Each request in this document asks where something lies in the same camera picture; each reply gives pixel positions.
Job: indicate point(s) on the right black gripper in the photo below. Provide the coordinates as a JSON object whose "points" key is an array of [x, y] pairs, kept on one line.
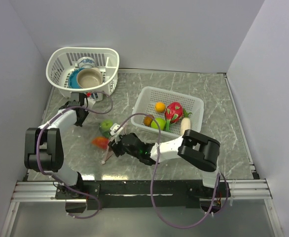
{"points": [[115, 146]]}

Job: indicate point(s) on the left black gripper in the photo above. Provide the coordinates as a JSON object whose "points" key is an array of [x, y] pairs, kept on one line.
{"points": [[80, 122]]}

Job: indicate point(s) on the red orange fake fruit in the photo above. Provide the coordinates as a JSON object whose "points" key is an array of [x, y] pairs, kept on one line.
{"points": [[100, 142]]}

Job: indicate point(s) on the clear zip top bag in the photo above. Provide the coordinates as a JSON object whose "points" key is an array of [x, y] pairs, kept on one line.
{"points": [[108, 151]]}

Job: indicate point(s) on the brown fake kiwi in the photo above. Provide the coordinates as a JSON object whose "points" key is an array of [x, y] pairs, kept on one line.
{"points": [[148, 120]]}

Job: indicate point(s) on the green fake apple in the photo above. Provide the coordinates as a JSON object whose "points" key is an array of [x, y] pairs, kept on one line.
{"points": [[106, 124], [158, 123]]}

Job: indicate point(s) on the white perforated tray basket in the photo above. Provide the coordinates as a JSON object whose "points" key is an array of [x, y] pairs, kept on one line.
{"points": [[149, 96]]}

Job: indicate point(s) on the red fake dragon fruit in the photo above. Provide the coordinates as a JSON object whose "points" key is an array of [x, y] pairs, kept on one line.
{"points": [[173, 114]]}

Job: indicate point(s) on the white fake radish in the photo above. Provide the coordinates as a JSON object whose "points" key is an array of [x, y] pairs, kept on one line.
{"points": [[185, 125]]}

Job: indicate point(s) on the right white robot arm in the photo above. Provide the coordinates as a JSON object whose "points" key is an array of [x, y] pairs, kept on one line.
{"points": [[197, 149]]}

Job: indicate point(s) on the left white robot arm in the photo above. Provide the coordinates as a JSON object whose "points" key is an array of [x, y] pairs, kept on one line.
{"points": [[44, 150]]}

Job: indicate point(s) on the blue plate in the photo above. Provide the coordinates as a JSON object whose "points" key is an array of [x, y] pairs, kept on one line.
{"points": [[72, 82]]}

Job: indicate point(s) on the beige bowl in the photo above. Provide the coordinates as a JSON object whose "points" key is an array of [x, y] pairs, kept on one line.
{"points": [[90, 77]]}

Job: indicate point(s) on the blue white porcelain bowl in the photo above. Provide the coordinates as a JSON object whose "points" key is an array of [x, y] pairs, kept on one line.
{"points": [[85, 62]]}

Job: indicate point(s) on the white slotted dish basket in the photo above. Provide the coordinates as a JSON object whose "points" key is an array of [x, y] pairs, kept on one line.
{"points": [[62, 63]]}

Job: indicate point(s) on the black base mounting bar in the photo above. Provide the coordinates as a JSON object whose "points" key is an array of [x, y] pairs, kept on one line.
{"points": [[136, 194]]}

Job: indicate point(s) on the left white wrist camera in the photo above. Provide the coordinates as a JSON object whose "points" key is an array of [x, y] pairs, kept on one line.
{"points": [[90, 100]]}

